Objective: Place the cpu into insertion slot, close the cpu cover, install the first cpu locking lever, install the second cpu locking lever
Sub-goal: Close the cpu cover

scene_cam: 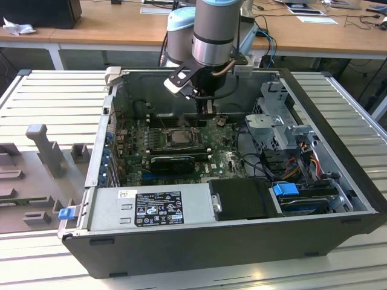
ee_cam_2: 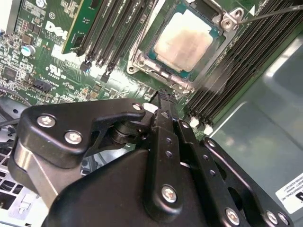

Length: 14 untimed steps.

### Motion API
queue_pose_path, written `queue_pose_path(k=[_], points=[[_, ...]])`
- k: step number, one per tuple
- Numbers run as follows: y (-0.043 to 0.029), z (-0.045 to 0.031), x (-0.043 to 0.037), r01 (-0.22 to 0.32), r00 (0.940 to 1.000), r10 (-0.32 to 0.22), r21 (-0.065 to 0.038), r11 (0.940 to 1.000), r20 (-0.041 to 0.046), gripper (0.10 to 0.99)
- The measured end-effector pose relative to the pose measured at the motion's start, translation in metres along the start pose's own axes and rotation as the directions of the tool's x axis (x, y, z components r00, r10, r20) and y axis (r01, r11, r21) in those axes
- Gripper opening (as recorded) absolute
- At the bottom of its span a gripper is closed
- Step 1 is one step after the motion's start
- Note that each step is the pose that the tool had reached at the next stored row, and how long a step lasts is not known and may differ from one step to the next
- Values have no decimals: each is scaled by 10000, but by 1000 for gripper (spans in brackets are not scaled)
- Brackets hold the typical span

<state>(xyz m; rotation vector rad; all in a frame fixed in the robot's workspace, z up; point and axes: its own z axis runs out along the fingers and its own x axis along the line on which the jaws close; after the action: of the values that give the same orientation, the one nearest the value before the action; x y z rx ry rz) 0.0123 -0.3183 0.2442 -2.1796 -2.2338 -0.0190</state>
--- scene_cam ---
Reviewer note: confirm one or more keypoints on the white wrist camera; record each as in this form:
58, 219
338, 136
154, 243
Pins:
178, 86

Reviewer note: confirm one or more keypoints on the black plastic shroud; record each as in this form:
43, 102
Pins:
242, 196

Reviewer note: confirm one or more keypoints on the black camera bracket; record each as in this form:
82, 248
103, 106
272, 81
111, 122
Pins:
188, 68

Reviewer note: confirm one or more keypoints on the black graphics card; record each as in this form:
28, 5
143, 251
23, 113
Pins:
172, 164

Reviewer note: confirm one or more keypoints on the blue expansion slot clip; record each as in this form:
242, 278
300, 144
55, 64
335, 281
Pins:
104, 179
105, 169
109, 136
106, 157

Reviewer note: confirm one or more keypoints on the small white camera box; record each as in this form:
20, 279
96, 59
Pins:
243, 69

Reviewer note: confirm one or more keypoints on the silver topped CPU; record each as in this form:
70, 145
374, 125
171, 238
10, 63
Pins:
183, 136

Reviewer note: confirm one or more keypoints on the blue plastic latch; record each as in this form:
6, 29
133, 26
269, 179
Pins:
67, 214

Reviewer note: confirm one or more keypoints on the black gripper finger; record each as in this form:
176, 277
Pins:
210, 108
199, 107

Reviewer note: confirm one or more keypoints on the green RAM stick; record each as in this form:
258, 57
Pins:
15, 199

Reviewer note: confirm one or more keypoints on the black RAM slot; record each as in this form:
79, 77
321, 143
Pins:
178, 147
169, 116
178, 153
175, 123

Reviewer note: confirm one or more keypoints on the round silver coin battery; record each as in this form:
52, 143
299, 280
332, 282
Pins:
220, 121

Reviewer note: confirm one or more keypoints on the green motherboard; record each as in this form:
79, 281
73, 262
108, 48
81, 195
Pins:
223, 163

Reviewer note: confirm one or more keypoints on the black open PC case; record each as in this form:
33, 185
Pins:
181, 250

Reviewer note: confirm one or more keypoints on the black computer box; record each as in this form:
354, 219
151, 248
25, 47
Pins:
39, 12

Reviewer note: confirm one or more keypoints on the grey parts rack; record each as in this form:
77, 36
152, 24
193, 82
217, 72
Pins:
45, 181

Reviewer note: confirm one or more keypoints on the grey metal drive cage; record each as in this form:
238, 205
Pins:
266, 122

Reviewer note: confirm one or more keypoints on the silver labelled power supply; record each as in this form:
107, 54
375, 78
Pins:
106, 211

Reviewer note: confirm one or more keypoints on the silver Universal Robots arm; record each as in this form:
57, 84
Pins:
214, 30

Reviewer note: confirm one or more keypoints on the white paper sheet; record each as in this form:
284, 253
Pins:
316, 20
303, 11

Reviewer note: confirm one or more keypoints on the crumpled white paper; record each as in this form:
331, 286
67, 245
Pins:
18, 27

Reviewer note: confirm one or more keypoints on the hard disk in blue carrier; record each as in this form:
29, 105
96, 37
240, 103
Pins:
285, 193

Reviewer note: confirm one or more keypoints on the wooden desk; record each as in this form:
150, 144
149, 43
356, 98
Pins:
18, 37
121, 27

